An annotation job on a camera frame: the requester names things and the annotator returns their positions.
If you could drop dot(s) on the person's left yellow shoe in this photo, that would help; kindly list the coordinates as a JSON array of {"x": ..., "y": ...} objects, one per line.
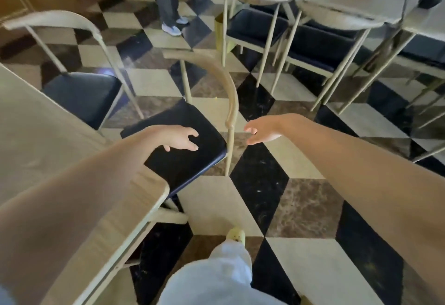
[{"x": 235, "y": 235}]

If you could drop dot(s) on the person's right hand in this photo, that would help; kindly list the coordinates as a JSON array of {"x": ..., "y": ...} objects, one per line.
[{"x": 274, "y": 127}]

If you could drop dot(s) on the wooden chair black seat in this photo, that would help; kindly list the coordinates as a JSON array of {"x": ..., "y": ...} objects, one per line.
[
  {"x": 83, "y": 96},
  {"x": 424, "y": 52},
  {"x": 320, "y": 47},
  {"x": 187, "y": 169},
  {"x": 253, "y": 26},
  {"x": 431, "y": 151}
]

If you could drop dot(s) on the person's light shirt sleeve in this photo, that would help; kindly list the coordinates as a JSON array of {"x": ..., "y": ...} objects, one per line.
[{"x": 6, "y": 296}]

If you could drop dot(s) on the yellow box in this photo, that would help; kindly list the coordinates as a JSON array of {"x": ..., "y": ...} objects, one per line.
[{"x": 219, "y": 33}]

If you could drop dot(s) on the person's white trousers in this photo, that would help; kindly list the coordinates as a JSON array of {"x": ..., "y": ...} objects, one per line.
[{"x": 215, "y": 280}]

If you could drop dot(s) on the person's left hand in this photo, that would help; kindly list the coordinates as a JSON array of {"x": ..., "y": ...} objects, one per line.
[{"x": 174, "y": 136}]

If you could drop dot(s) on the person's left forearm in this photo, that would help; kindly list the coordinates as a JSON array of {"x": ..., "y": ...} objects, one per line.
[{"x": 69, "y": 211}]

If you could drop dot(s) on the person's right forearm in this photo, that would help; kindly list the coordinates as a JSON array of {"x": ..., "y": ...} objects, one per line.
[{"x": 365, "y": 183}]

